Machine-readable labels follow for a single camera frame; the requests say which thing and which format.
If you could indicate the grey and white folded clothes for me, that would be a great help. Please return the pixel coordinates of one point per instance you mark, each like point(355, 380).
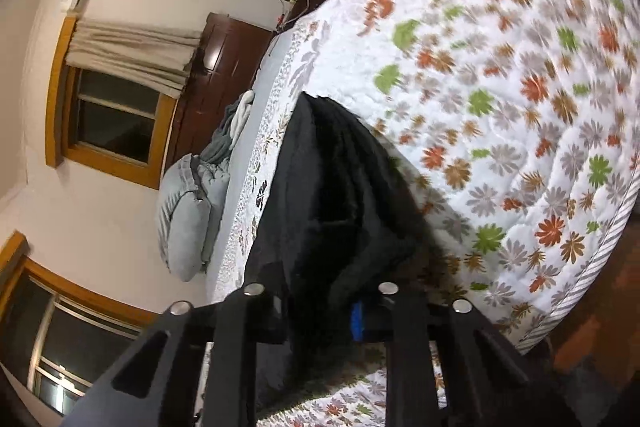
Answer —
point(228, 132)

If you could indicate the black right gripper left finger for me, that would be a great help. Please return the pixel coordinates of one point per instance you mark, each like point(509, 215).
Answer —
point(192, 363)

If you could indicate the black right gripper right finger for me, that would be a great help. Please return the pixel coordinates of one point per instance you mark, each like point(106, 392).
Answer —
point(449, 366)

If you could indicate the grey pillow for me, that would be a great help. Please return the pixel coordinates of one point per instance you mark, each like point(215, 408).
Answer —
point(189, 209)

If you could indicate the wooden framed window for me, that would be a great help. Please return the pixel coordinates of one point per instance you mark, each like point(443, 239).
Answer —
point(57, 338)
point(96, 120)

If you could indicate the grey bed sheet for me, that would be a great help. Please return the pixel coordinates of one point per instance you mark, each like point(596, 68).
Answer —
point(252, 164)

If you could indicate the dark wooden headboard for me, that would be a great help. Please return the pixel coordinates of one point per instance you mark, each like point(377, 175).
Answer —
point(223, 68)

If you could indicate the beige curtain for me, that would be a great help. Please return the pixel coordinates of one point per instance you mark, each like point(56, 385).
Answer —
point(154, 57)

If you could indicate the white floral quilt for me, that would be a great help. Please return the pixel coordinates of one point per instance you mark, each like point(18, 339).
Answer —
point(516, 124)

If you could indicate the black pants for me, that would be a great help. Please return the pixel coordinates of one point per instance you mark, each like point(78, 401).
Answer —
point(339, 219)

